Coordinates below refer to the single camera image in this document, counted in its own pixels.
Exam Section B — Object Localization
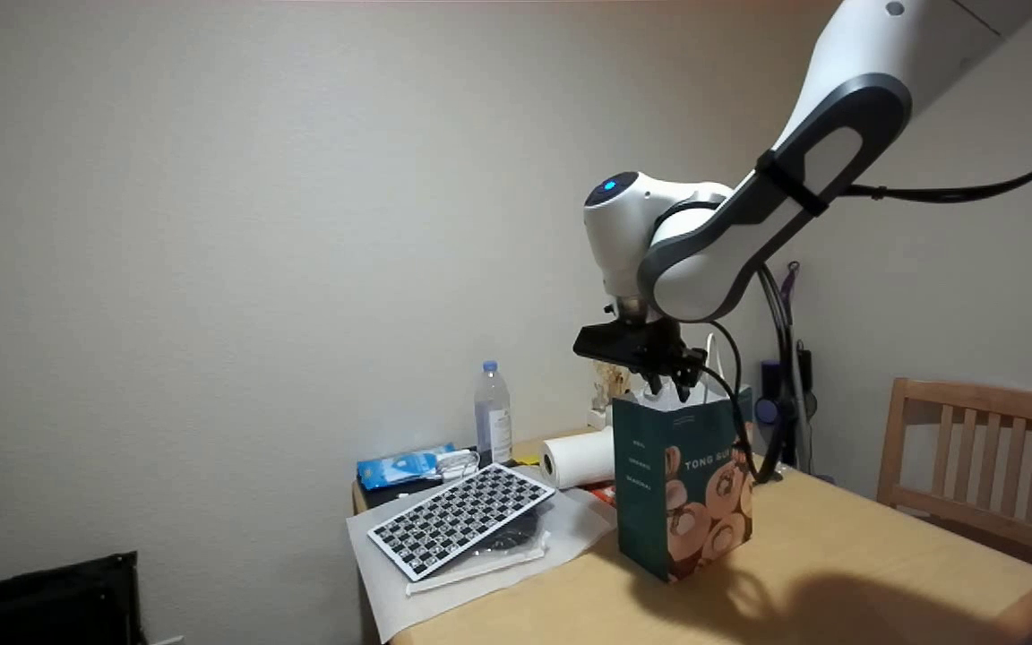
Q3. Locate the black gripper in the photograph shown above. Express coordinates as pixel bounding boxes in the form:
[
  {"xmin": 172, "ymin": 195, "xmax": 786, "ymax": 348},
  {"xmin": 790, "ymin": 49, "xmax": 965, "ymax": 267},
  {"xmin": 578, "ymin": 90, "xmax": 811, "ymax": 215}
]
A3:
[{"xmin": 627, "ymin": 314, "xmax": 713, "ymax": 400}]

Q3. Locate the white paper towel roll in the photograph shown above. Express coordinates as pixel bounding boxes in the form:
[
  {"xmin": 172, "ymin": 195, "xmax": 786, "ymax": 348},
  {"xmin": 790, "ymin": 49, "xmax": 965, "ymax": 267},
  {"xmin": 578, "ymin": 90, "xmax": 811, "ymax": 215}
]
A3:
[{"xmin": 543, "ymin": 425, "xmax": 620, "ymax": 492}]

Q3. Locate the black low cabinet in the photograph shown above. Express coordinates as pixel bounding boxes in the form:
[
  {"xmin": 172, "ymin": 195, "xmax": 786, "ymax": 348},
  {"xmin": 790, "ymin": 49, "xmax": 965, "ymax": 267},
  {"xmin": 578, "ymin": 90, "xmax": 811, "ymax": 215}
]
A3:
[{"xmin": 0, "ymin": 548, "xmax": 148, "ymax": 645}]

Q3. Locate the blue wipes pack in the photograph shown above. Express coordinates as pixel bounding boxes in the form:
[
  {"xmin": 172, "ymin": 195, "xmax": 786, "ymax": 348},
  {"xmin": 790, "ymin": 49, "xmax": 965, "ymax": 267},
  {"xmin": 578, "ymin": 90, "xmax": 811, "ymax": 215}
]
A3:
[{"xmin": 355, "ymin": 443, "xmax": 448, "ymax": 498}]

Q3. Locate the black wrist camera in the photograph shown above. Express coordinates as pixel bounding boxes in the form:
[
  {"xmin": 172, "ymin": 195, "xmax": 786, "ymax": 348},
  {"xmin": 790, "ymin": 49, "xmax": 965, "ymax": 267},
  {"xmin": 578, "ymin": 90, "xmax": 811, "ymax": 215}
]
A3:
[{"xmin": 571, "ymin": 311, "xmax": 648, "ymax": 365}]

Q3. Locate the wooden slatted chair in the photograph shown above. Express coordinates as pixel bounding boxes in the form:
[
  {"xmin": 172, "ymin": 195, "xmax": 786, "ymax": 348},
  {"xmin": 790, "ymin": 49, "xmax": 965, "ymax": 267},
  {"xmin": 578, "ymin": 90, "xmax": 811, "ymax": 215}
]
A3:
[{"xmin": 876, "ymin": 375, "xmax": 1032, "ymax": 591}]

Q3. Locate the clear plastic water bottle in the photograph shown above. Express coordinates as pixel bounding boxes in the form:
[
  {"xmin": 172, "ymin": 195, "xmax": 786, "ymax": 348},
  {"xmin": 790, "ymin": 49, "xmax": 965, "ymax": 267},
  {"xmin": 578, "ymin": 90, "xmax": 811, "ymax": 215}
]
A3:
[{"xmin": 474, "ymin": 357, "xmax": 516, "ymax": 470}]

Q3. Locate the white paper sheet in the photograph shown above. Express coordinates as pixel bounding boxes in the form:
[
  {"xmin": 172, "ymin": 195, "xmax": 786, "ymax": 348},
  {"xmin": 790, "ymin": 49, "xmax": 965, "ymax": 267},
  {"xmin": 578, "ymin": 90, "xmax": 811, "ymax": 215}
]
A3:
[{"xmin": 344, "ymin": 474, "xmax": 620, "ymax": 645}]

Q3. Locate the black tripod stand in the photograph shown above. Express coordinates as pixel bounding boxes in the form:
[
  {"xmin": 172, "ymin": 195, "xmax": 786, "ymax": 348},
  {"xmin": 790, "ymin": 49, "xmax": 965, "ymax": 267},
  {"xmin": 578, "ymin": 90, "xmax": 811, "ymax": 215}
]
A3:
[{"xmin": 755, "ymin": 262, "xmax": 822, "ymax": 477}]

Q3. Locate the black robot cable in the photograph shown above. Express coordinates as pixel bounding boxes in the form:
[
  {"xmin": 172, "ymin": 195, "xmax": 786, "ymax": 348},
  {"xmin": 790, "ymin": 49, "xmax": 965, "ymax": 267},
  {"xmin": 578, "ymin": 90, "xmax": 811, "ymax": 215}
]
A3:
[{"xmin": 701, "ymin": 68, "xmax": 1032, "ymax": 485}]

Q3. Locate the black white checkered board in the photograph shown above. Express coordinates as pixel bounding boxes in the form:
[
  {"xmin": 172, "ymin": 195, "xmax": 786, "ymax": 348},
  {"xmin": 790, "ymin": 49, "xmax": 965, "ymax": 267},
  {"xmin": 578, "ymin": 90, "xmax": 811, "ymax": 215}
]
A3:
[{"xmin": 365, "ymin": 461, "xmax": 559, "ymax": 585}]

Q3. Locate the small white packet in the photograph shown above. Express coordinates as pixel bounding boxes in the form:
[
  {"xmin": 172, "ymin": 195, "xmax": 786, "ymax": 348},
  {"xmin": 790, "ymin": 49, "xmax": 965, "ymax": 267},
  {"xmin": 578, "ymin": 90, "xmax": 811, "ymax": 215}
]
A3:
[{"xmin": 435, "ymin": 443, "xmax": 482, "ymax": 485}]

